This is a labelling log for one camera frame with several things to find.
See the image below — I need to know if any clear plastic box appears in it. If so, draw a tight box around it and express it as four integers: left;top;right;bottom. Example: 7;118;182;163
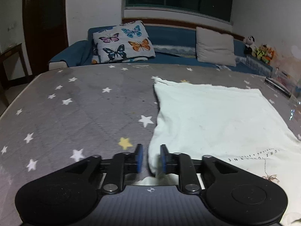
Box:
272;67;300;98

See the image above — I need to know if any dark wooden door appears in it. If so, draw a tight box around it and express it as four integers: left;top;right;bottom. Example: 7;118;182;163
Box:
22;0;68;76

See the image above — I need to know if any pale green t-shirt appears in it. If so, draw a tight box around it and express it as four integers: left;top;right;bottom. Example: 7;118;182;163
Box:
148;78;300;225

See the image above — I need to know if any orange fox plush toy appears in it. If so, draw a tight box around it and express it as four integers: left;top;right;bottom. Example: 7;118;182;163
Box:
265;48;275;65

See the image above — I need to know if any grey star tablecloth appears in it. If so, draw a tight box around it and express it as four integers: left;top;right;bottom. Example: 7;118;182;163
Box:
1;63;300;225

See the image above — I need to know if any butterfly print pillow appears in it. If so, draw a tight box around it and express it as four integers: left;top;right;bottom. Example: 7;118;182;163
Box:
92;21;156;64

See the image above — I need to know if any yellow green plush toy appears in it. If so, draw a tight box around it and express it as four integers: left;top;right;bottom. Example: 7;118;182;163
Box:
252;44;271;60

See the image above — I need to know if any panda plush toy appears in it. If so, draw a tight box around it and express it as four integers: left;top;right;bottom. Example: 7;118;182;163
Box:
244;36;257;57

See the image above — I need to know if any dark wooden side table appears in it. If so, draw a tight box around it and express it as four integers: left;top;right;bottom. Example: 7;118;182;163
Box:
1;43;33;107

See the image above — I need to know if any blue sofa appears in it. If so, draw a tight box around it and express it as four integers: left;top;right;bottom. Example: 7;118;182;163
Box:
49;25;273;77

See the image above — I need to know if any black stick on table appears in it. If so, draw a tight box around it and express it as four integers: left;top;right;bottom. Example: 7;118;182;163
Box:
265;78;291;97

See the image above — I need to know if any beige cushion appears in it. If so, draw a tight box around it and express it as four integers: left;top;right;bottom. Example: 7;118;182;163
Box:
196;27;236;67

